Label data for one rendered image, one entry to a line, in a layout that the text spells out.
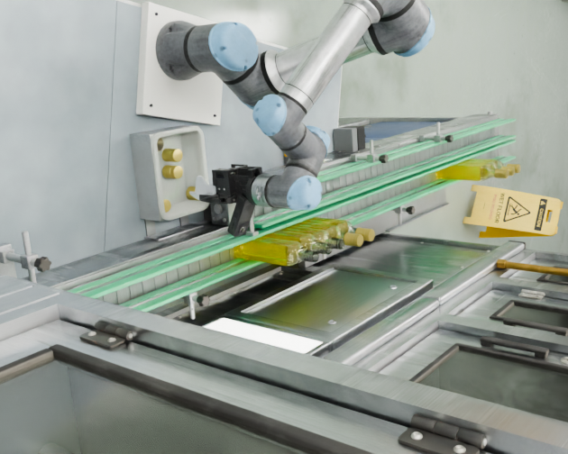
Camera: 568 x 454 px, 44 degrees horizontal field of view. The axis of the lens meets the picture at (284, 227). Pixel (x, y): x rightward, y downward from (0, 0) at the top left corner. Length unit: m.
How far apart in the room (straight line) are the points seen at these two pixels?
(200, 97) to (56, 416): 1.39
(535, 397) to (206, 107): 1.13
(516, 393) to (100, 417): 0.98
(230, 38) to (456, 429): 1.32
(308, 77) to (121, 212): 0.62
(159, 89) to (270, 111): 0.48
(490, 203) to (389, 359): 3.72
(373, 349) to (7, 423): 1.03
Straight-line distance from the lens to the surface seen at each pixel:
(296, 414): 0.63
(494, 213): 5.21
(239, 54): 1.76
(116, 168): 1.83
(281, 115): 1.48
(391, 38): 1.70
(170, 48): 1.85
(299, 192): 1.52
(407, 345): 1.65
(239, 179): 1.65
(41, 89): 1.71
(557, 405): 1.46
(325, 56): 1.54
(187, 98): 1.94
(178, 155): 1.87
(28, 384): 0.78
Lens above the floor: 2.20
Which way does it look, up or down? 39 degrees down
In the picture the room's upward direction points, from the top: 97 degrees clockwise
